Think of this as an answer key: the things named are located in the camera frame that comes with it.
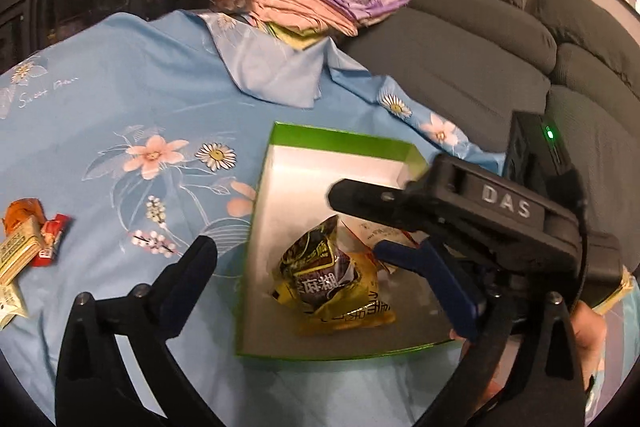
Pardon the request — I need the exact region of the cream red snack packet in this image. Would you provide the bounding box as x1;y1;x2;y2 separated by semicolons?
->
337;215;418;277

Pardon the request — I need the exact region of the pale green snack packet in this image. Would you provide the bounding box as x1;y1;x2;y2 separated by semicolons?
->
0;216;46;286

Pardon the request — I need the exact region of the orange snack packet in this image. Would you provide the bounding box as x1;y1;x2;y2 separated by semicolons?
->
2;198;46;235

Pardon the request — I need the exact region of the green white cardboard box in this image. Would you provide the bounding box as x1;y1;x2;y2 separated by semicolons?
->
236;122;450;361

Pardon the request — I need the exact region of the white blue snack packet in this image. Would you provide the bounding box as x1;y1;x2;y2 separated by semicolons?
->
0;282;28;329

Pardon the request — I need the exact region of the person's hand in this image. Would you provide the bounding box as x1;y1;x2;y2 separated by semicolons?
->
570;300;608;395

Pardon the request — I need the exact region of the grey fabric sofa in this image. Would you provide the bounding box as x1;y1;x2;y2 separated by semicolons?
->
344;0;639;270

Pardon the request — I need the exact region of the yellow dark snack packet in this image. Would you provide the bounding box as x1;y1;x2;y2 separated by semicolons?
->
270;215;396;336

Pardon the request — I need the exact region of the light blue floral tablecloth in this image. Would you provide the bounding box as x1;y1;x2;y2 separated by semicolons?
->
0;8;640;427

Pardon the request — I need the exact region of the folded yellow green cloth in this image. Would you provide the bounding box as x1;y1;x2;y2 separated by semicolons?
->
266;22;329;50

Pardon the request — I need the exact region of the folded pink cloth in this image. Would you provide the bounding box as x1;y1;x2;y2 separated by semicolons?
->
252;0;358;37

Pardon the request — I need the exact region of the black camera box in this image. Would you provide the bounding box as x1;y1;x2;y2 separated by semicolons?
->
502;112;586;211

